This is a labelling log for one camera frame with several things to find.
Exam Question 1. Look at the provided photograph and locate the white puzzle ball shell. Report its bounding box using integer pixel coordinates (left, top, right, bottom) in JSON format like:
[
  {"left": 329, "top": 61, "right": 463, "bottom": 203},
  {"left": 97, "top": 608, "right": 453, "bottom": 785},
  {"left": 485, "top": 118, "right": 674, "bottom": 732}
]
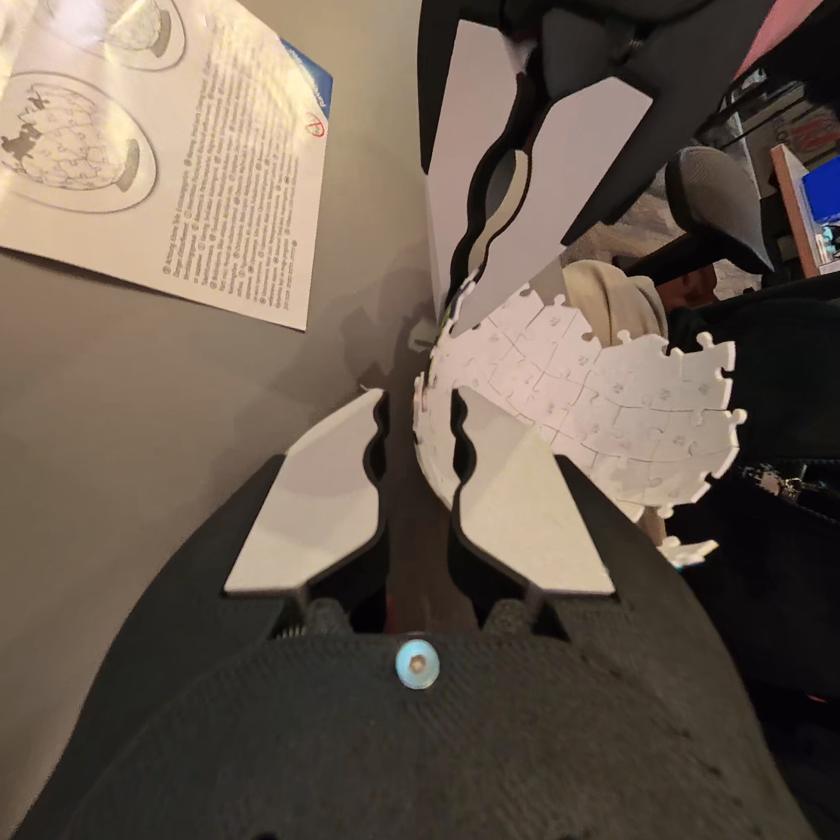
[{"left": 412, "top": 272, "right": 749, "bottom": 568}]

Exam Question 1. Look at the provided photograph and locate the grey mesh office chair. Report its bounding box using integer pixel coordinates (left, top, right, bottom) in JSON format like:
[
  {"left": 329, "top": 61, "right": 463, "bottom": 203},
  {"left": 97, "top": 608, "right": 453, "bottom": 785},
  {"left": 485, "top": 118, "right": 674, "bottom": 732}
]
[{"left": 613, "top": 146, "right": 775, "bottom": 277}]

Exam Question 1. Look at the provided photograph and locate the black bag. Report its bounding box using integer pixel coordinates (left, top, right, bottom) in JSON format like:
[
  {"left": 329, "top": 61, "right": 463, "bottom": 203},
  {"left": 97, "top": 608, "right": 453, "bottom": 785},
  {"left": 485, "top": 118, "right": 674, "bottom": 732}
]
[{"left": 663, "top": 276, "right": 840, "bottom": 723}]

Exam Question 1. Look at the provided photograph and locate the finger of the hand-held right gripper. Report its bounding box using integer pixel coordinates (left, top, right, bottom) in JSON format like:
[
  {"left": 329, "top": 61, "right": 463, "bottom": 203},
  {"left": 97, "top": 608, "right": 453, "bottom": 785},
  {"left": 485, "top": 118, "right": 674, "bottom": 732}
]
[
  {"left": 423, "top": 18, "right": 547, "bottom": 329},
  {"left": 449, "top": 75, "right": 655, "bottom": 337}
]

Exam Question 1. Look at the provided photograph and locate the printed instruction sheet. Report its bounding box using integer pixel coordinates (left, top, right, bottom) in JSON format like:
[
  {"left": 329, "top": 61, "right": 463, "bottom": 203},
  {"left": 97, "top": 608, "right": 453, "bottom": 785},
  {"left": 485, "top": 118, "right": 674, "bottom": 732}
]
[{"left": 0, "top": 0, "right": 334, "bottom": 332}]

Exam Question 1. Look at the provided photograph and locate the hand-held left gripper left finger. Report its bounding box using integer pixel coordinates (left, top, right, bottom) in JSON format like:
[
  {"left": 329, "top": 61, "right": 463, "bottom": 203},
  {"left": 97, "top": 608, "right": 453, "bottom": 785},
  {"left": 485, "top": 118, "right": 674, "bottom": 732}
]
[{"left": 223, "top": 387, "right": 391, "bottom": 614}]

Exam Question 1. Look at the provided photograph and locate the wooden shelf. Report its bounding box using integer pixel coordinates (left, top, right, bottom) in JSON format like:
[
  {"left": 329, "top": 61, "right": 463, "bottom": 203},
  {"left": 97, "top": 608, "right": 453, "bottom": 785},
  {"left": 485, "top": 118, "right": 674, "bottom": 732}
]
[{"left": 771, "top": 144, "right": 840, "bottom": 277}]

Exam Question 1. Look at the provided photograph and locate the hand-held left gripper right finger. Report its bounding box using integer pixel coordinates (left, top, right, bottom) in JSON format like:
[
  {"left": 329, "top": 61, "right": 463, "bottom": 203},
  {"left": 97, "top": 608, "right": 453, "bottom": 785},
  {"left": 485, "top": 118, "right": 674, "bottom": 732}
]
[{"left": 448, "top": 387, "right": 618, "bottom": 618}]

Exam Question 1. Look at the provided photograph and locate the blue screen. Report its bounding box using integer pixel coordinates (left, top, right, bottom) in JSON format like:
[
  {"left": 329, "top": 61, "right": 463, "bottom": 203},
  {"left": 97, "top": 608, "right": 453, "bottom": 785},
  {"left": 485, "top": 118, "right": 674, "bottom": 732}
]
[{"left": 802, "top": 156, "right": 840, "bottom": 224}]

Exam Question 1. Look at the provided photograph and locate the beige cloth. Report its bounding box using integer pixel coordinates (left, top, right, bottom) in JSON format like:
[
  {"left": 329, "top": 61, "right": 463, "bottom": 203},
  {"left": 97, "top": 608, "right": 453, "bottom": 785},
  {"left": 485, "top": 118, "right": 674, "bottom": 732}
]
[{"left": 563, "top": 259, "right": 670, "bottom": 349}]

